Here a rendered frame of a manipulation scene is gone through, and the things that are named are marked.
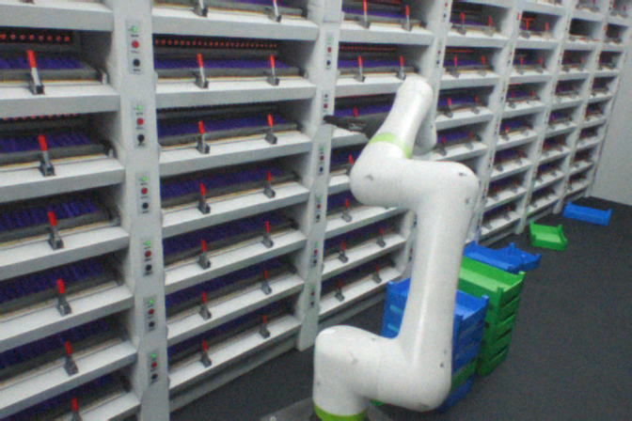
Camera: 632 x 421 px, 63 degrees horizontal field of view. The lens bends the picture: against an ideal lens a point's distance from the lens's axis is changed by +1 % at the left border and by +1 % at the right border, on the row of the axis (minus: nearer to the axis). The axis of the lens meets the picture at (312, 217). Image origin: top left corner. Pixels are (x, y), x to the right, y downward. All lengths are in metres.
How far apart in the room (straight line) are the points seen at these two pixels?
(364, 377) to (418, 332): 0.15
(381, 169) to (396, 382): 0.45
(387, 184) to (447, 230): 0.16
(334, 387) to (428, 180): 0.48
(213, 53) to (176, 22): 0.30
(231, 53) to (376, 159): 0.78
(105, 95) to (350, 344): 0.82
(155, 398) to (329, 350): 0.83
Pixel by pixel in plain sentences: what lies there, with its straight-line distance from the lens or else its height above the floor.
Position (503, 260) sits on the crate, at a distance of 3.08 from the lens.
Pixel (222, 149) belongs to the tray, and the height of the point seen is 0.89.
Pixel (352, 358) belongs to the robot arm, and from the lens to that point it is 1.10.
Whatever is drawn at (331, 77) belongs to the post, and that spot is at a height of 1.10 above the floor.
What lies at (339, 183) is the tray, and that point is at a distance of 1.99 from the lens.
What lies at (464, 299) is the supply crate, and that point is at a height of 0.35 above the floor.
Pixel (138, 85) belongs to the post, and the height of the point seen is 1.09.
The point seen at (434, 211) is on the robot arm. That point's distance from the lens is 1.10.
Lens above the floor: 1.25
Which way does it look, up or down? 20 degrees down
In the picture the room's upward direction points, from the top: 4 degrees clockwise
